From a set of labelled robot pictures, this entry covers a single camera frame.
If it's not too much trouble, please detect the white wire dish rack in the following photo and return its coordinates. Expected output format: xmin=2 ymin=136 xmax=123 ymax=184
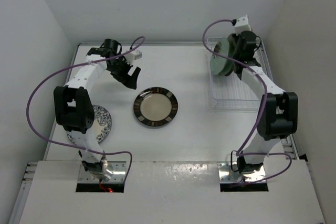
xmin=207 ymin=52 xmax=260 ymax=112

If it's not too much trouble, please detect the grey rim cream plate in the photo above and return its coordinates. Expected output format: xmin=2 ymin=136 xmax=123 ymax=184
xmin=222 ymin=33 xmax=238 ymax=77

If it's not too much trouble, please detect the teal floral plate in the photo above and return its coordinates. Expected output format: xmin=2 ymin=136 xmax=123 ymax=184
xmin=219 ymin=41 xmax=234 ymax=76
xmin=210 ymin=38 xmax=228 ymax=76

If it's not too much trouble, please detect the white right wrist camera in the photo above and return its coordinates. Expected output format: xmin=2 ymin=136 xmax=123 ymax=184
xmin=232 ymin=15 xmax=252 ymax=35

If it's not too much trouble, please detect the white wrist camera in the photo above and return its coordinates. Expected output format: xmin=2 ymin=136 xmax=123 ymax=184
xmin=125 ymin=50 xmax=142 ymax=63
xmin=232 ymin=15 xmax=252 ymax=35

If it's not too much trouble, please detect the metal base plate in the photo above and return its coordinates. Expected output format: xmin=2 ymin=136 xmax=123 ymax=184
xmin=217 ymin=162 xmax=266 ymax=184
xmin=77 ymin=160 xmax=127 ymax=184

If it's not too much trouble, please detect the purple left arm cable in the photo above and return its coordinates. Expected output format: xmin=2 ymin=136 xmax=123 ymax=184
xmin=27 ymin=36 xmax=146 ymax=179

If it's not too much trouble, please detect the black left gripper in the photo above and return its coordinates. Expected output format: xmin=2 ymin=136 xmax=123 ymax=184
xmin=107 ymin=55 xmax=140 ymax=89

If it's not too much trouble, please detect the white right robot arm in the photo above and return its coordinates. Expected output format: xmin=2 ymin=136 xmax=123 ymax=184
xmin=233 ymin=31 xmax=298 ymax=174

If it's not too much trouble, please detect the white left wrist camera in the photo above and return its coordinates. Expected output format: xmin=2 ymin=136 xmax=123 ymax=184
xmin=125 ymin=50 xmax=142 ymax=63

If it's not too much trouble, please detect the black striped rim plate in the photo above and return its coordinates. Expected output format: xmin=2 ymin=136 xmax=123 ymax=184
xmin=133 ymin=87 xmax=179 ymax=128

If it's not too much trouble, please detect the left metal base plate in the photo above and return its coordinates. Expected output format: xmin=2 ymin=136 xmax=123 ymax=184
xmin=77 ymin=160 xmax=127 ymax=184

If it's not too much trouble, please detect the blue white floral plate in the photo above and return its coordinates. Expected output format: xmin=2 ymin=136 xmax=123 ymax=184
xmin=66 ymin=104 xmax=114 ymax=146

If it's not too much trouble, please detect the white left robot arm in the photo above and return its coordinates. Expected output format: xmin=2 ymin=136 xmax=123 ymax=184
xmin=54 ymin=39 xmax=142 ymax=182

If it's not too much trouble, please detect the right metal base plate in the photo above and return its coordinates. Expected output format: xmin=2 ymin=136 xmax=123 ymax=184
xmin=217 ymin=162 xmax=266 ymax=184

